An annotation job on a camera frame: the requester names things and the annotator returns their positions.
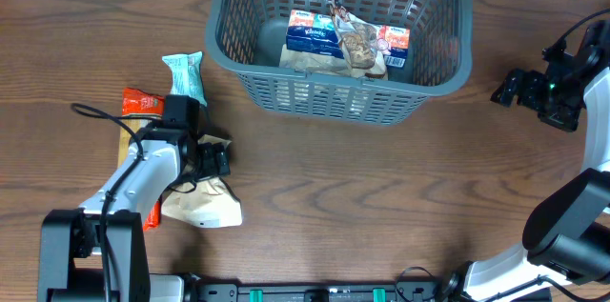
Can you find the orange red noodle package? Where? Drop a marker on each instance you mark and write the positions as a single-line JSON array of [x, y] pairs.
[[139, 103]]

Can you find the dried mushroom bag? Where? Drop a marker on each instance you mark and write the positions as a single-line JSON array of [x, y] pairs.
[[358, 41]]

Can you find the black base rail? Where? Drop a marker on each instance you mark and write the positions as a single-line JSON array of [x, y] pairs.
[[408, 290]]

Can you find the beige paper pouch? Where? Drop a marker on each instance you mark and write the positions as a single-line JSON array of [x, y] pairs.
[[313, 63]]

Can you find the grey plastic basket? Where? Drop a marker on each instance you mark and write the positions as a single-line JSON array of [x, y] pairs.
[[247, 37]]

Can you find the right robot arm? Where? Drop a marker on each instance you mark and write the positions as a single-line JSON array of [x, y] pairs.
[[562, 242]]

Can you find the mint green snack packet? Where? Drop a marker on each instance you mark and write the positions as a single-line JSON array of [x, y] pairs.
[[186, 74]]

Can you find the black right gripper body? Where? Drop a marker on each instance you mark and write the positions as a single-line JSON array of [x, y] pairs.
[[523, 94]]

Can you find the blue tissue multipack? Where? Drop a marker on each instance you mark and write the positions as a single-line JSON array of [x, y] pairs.
[[316, 33]]

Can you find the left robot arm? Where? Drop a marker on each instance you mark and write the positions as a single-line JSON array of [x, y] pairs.
[[97, 251]]

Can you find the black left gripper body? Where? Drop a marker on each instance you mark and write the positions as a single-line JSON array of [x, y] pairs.
[[208, 160]]

